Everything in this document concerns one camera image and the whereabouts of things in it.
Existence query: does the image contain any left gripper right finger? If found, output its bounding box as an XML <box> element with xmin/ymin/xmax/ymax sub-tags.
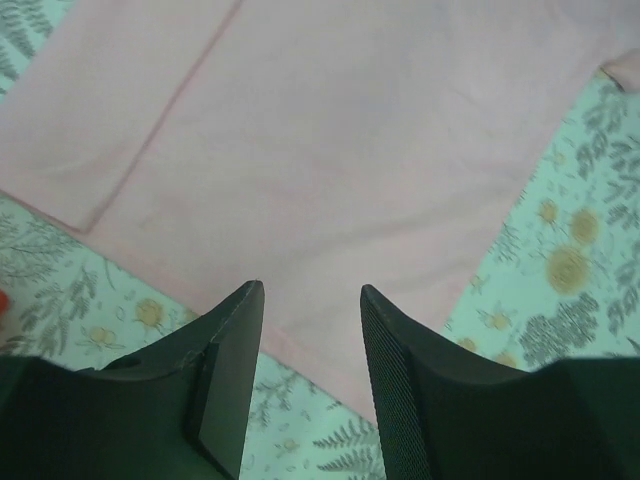
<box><xmin>360</xmin><ymin>285</ymin><xmax>639</xmax><ymax>480</ymax></box>

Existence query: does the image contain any floral table cloth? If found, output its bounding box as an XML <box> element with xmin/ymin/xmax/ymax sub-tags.
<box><xmin>1</xmin><ymin>1</ymin><xmax>639</xmax><ymax>479</ymax></box>

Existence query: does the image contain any pink t shirt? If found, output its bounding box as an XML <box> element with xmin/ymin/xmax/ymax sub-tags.
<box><xmin>1</xmin><ymin>1</ymin><xmax>639</xmax><ymax>419</ymax></box>

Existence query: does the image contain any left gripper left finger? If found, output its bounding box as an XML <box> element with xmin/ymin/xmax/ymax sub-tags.
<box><xmin>1</xmin><ymin>280</ymin><xmax>264</xmax><ymax>479</ymax></box>

